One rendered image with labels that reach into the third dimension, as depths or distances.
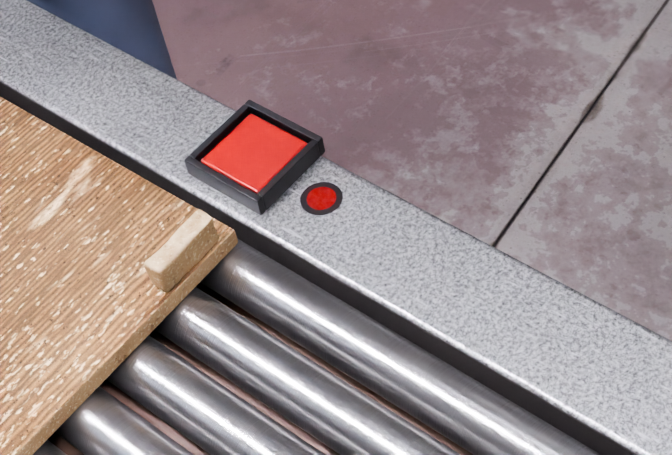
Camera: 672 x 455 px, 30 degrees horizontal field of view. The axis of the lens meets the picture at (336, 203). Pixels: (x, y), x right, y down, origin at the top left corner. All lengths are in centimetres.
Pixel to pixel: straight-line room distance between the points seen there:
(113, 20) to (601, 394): 92
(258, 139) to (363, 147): 125
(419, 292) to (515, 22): 157
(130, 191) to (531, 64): 146
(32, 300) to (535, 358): 35
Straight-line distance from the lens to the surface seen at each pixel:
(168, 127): 101
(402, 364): 83
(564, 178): 213
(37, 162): 99
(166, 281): 87
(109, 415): 85
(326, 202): 93
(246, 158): 95
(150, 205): 93
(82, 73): 108
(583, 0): 244
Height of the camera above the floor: 162
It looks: 50 degrees down
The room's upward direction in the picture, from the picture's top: 11 degrees counter-clockwise
